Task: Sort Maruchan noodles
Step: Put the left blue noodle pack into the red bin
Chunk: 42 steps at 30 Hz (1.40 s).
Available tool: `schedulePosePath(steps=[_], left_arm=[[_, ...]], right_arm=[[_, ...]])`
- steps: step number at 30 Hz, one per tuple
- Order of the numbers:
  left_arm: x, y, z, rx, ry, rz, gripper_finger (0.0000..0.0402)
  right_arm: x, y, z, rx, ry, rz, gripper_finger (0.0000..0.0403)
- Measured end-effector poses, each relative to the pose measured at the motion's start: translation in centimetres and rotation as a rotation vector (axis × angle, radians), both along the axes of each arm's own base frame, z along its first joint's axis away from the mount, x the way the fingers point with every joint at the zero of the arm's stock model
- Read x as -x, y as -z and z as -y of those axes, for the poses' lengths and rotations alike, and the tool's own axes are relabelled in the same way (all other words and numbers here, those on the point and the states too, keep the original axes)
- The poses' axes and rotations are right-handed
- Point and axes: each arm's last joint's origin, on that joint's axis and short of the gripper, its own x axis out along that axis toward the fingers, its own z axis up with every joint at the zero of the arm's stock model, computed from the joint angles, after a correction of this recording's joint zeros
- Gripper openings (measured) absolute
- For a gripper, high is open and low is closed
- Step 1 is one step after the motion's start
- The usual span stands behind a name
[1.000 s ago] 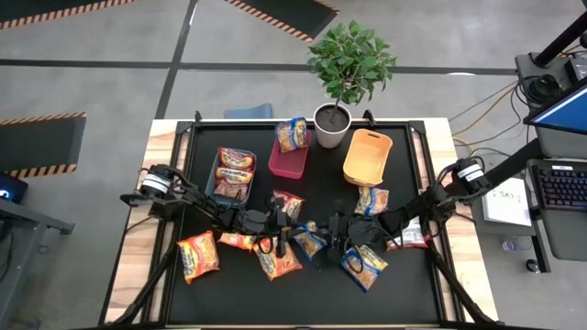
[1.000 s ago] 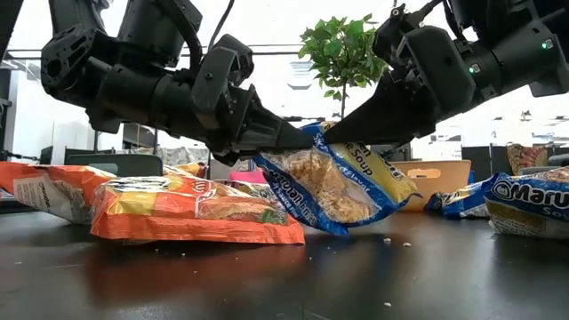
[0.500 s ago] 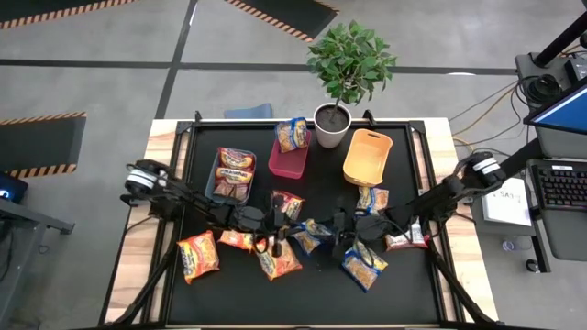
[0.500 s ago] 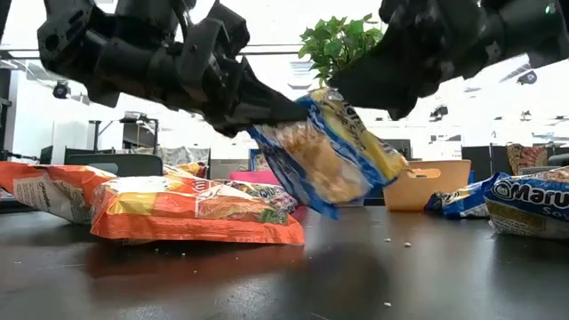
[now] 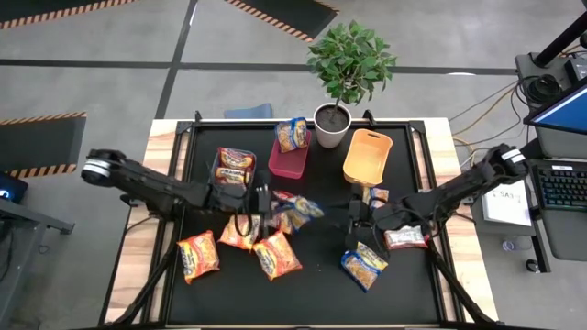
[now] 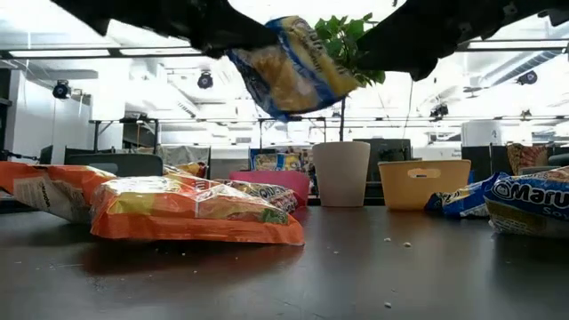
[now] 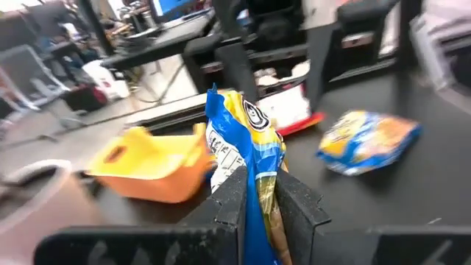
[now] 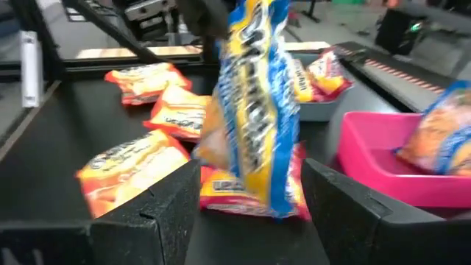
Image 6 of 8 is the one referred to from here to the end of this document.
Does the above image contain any black table mat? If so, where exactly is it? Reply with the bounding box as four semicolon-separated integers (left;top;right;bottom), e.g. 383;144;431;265
0;204;569;320

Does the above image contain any red Maruchan noodle pack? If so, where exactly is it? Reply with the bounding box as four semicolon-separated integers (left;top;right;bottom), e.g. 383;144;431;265
162;161;209;180

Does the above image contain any green plant in white pot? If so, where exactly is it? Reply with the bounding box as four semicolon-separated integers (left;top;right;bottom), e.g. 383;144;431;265
311;12;387;208

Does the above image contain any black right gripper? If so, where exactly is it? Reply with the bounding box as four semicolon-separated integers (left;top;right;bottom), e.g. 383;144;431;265
355;0;569;82

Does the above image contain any blue-grey plastic basket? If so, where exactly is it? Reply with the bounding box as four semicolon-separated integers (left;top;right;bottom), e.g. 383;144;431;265
65;152;164;179

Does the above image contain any orange plastic basket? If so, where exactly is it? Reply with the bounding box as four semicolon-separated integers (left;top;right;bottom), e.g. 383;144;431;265
377;158;472;211

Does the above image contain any black partition panel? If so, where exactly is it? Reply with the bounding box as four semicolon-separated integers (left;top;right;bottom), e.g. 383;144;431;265
461;145;493;183

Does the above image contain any orange patterned cushion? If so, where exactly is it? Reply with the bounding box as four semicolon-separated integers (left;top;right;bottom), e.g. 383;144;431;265
506;141;551;175

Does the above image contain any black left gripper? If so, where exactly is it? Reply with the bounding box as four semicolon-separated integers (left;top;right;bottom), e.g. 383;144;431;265
51;0;279;59

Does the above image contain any pink plastic basket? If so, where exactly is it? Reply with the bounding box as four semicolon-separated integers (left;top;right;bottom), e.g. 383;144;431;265
228;170;311;208

